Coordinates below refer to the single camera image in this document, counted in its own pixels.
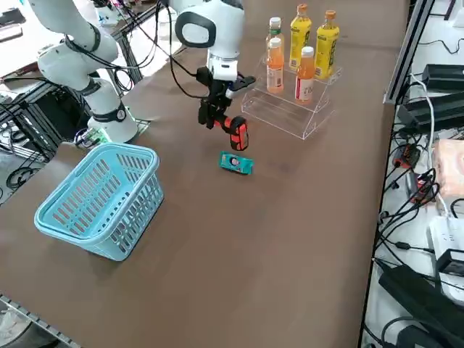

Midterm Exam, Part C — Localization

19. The amber tea bottle white cap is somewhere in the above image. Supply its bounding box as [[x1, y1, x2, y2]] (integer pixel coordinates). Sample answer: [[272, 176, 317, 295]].
[[265, 17, 286, 55]]

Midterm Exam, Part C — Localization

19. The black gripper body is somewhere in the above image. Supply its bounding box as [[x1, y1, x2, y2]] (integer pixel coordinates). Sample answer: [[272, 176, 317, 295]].
[[196, 67, 233, 105]]

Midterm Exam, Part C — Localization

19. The light blue plastic basket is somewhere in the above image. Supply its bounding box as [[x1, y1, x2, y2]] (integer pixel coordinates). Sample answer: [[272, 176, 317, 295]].
[[33, 142, 165, 262]]

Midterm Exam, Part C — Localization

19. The long black power adapter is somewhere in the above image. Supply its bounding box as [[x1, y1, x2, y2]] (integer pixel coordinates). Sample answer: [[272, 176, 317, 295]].
[[397, 92, 464, 132]]

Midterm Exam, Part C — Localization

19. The aluminium profile rail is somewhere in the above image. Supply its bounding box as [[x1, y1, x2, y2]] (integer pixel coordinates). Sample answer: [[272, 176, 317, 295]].
[[0, 293, 80, 348]]

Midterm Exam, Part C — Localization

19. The white cable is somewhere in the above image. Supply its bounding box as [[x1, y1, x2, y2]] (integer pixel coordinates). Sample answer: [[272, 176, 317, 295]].
[[410, 73, 451, 219]]

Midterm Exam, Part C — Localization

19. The clear acrylic stepped shelf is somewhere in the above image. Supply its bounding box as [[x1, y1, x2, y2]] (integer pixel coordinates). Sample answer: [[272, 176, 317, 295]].
[[241, 54, 344, 142]]

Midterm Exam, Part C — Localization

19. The orange juice bottle white cap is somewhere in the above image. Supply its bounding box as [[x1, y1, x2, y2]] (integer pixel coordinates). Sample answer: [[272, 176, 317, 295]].
[[294, 46, 316, 106], [266, 37, 286, 95]]

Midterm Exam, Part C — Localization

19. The peach tissue pack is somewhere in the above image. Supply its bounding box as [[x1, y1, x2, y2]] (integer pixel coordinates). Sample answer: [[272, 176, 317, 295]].
[[433, 139, 464, 201]]

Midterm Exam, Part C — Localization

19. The orange black barcode scanner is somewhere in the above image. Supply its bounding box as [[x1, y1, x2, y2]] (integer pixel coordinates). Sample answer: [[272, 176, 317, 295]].
[[213, 115, 251, 152]]

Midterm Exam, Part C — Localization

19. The teal potato chips packet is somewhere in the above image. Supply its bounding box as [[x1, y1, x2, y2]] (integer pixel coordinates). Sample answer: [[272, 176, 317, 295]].
[[218, 150, 255, 177]]

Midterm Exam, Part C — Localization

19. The yellow drink bottle orange cap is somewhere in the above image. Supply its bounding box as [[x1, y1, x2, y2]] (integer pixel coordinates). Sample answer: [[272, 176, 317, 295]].
[[313, 9, 341, 81], [289, 4, 313, 72]]

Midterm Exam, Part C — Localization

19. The white power strip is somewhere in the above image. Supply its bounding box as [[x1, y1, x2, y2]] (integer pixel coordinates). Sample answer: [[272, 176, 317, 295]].
[[428, 215, 464, 262]]

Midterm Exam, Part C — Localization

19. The aluminium profile post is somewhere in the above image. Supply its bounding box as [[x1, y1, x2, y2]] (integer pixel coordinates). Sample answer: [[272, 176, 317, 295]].
[[383, 0, 436, 107]]

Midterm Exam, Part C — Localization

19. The large black power adapter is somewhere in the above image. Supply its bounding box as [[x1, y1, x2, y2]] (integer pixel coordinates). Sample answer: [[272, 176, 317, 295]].
[[378, 264, 464, 348]]

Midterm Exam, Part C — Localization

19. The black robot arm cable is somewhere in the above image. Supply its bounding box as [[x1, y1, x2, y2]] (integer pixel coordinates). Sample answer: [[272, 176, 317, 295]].
[[72, 0, 213, 101]]

